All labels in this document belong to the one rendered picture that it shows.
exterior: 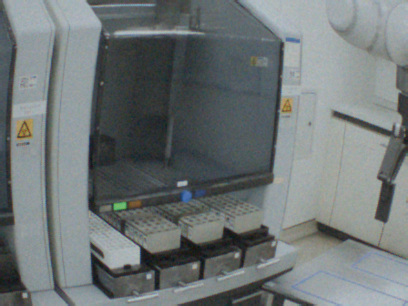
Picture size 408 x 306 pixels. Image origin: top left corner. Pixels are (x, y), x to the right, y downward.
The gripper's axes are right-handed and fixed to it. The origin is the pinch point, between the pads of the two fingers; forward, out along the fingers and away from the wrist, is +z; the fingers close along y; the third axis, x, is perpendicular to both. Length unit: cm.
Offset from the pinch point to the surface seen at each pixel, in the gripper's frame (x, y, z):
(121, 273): 67, -14, 39
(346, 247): 44, 53, 38
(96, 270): 74, -17, 41
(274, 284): 41, 16, 38
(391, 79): 169, 282, 7
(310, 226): 186, 215, 116
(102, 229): 83, -9, 34
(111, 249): 72, -13, 34
